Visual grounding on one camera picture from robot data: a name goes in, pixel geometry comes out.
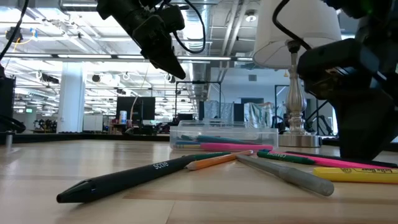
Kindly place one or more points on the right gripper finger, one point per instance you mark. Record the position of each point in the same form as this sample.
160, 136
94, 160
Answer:
363, 130

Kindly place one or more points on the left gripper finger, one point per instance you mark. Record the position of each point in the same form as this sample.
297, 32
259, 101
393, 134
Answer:
169, 63

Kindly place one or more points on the yellow highlighter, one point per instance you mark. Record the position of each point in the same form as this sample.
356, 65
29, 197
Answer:
357, 175

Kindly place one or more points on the pink pen blue cap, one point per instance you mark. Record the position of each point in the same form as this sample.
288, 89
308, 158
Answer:
329, 162

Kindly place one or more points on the green crayon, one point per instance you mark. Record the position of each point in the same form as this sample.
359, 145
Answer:
286, 157
214, 155

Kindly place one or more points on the grey marker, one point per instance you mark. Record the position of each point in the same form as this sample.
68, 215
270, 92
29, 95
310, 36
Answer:
289, 175

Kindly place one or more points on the clear plastic supply box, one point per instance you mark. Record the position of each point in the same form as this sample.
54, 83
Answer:
224, 132

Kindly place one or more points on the orange pencil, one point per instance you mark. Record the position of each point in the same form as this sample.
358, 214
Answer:
217, 160

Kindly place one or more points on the thick black pen white print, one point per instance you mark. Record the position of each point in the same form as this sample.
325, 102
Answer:
124, 180

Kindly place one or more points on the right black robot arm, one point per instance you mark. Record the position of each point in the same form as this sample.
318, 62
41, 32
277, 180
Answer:
348, 7

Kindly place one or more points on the black computer monitor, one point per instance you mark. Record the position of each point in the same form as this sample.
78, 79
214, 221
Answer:
140, 109

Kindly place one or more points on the white and blue canister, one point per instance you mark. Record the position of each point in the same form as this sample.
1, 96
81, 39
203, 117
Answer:
123, 117

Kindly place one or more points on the table lamp white shade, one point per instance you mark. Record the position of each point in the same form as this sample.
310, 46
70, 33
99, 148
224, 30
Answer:
295, 102

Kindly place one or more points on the white cabinet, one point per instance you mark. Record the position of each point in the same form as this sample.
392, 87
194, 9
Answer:
92, 123

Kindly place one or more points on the clear plastic wrapped equipment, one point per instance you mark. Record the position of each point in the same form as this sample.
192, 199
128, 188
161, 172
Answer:
261, 113

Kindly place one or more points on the white pillar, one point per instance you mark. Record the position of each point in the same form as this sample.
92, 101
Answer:
71, 99

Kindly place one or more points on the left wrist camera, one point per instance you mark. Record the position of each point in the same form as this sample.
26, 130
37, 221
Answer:
174, 17

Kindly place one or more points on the silver ventilation duct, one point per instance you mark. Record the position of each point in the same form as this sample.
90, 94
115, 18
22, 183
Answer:
199, 71

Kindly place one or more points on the black aluminium table frame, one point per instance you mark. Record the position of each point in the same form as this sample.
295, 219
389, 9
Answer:
77, 137

